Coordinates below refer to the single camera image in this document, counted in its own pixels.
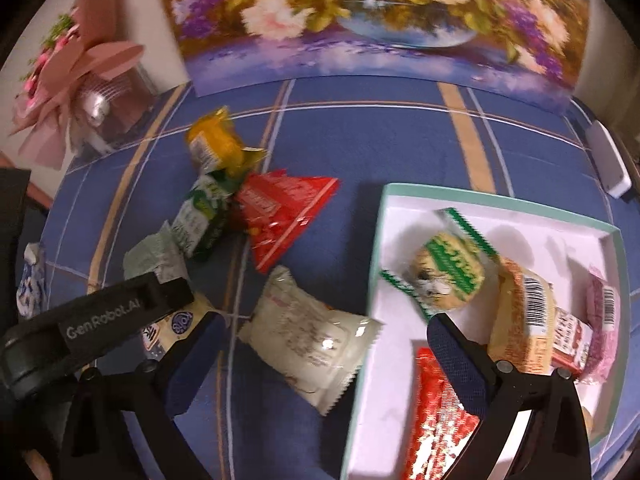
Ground beige packet with barcode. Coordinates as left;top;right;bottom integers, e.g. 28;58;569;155
486;256;559;377

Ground blue plaid cloth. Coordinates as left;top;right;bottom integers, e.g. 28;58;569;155
39;77;640;480

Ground flower painting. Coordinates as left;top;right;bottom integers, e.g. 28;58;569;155
150;0;593;113

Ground plain white packet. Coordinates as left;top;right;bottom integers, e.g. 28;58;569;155
236;265;384;417

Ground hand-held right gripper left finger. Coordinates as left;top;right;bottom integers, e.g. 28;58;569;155
55;311;227;480

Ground red triangular packet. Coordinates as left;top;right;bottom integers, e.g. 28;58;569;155
234;169;342;275

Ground blue white patterned packet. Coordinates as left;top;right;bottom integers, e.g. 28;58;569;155
16;241;49;319

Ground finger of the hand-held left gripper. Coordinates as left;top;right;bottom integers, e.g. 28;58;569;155
146;274;197;323

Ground yellow packet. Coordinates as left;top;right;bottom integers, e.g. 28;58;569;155
185;105;267;182

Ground red packet with white label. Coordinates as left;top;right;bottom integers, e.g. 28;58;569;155
549;306;594;379

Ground small green white packet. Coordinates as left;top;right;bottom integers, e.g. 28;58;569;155
122;220;192;287

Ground pink packet with barcode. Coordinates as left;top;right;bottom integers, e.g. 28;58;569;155
574;264;622;387

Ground white rectangular device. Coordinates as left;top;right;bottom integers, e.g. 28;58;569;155
584;121;632;199

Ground green white carton-shaped packet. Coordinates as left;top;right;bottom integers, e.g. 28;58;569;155
169;171;242;262

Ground round cookie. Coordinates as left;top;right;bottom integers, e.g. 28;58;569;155
379;207;499;322

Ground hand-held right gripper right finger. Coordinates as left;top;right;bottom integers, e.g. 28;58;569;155
426;311;593;480

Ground long red dotted packet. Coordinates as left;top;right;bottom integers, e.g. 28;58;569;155
401;346;482;480

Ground white box with teal rim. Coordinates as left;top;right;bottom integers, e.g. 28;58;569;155
340;182;624;480

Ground white packet with blue badge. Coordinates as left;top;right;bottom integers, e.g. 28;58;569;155
141;291;222;362

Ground clear plastic box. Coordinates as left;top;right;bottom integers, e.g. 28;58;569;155
82;66;158;157

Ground pink board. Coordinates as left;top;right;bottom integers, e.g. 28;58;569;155
24;179;54;209

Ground black flat panel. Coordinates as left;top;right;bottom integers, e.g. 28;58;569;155
0;166;32;322

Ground pink flower bouquet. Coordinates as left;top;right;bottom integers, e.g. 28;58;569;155
7;0;147;171

